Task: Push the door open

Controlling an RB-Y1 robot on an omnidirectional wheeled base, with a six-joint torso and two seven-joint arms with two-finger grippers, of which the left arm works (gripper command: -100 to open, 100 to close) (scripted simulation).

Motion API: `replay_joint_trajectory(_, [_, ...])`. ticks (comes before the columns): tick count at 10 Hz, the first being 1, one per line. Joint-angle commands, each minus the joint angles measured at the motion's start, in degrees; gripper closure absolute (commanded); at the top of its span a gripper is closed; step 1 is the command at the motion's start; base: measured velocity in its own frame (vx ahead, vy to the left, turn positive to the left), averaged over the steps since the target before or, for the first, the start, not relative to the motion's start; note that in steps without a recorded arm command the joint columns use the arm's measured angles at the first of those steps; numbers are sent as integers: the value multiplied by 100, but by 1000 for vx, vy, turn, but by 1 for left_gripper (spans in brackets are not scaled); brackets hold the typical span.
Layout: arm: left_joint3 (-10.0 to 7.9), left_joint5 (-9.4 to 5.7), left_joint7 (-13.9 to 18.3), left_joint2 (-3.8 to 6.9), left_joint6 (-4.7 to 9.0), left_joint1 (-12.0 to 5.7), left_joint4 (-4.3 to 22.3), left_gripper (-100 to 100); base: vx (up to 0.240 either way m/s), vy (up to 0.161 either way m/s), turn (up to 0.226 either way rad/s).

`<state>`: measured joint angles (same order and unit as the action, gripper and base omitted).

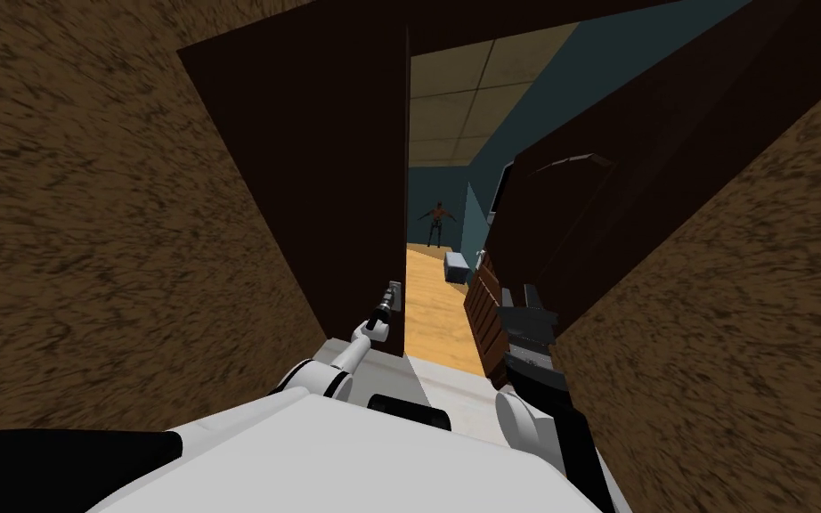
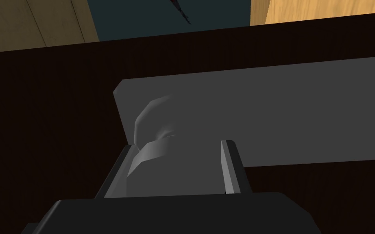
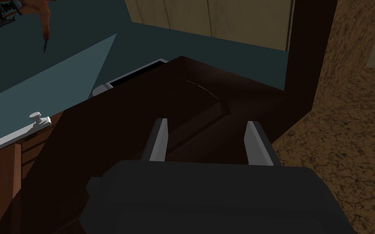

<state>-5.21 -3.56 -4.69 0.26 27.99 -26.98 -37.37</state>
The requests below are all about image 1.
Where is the grey curved door handle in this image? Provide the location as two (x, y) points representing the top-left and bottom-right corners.
(530, 152), (616, 177)

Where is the brown wooden dresser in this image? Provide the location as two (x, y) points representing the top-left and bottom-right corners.
(463, 248), (513, 390)

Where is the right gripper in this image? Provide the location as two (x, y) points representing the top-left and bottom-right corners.
(497, 282), (560, 373)

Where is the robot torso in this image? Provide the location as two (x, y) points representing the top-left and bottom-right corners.
(88, 387), (622, 513)

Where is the dark humanoid figure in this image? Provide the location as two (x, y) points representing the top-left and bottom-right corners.
(417, 201), (459, 250)

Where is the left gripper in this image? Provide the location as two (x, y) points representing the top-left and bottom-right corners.
(367, 281), (404, 333)

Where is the grey box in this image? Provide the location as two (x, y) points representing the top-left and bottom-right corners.
(443, 252), (471, 286)

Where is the dark brown door leaf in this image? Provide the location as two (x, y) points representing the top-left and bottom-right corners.
(484, 0), (803, 336)

